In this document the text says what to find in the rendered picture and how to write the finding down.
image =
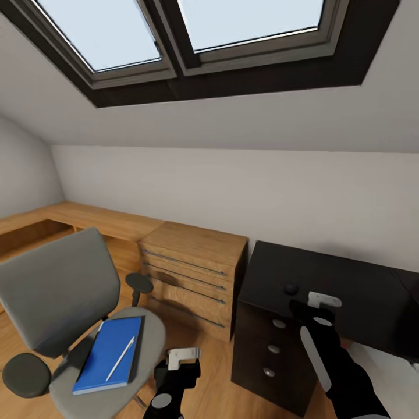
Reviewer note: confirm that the mouse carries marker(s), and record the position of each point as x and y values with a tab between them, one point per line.
292	286

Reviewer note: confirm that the swivel chair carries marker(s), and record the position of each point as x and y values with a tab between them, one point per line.
54	294

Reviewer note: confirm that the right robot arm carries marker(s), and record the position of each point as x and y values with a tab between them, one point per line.
345	382

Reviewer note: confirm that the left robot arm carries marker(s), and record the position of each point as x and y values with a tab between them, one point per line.
172	379

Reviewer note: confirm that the fixed window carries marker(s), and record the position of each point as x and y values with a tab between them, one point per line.
132	52

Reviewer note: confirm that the folder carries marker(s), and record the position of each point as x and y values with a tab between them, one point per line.
109	344

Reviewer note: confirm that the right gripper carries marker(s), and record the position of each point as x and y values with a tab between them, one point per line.
300	310

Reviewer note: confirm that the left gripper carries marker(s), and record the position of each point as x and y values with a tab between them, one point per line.
186	376

